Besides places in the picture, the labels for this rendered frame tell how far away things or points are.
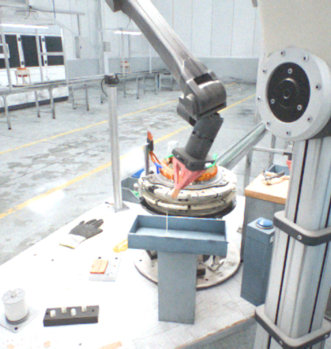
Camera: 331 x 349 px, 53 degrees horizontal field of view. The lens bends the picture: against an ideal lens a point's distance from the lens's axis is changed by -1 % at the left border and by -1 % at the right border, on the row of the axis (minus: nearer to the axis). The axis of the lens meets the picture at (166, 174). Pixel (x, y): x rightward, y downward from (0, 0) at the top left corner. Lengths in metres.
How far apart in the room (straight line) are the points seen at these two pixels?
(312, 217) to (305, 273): 0.12
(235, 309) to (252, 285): 0.09
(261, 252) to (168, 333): 0.33
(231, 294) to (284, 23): 0.81
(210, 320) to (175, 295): 0.14
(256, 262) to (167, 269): 0.26
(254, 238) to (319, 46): 0.59
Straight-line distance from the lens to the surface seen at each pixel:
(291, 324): 0.81
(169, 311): 1.00
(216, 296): 1.11
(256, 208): 1.15
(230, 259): 1.24
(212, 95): 0.72
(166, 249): 0.86
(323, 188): 0.66
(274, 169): 1.41
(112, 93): 1.46
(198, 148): 0.78
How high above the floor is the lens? 1.50
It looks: 21 degrees down
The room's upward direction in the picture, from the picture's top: straight up
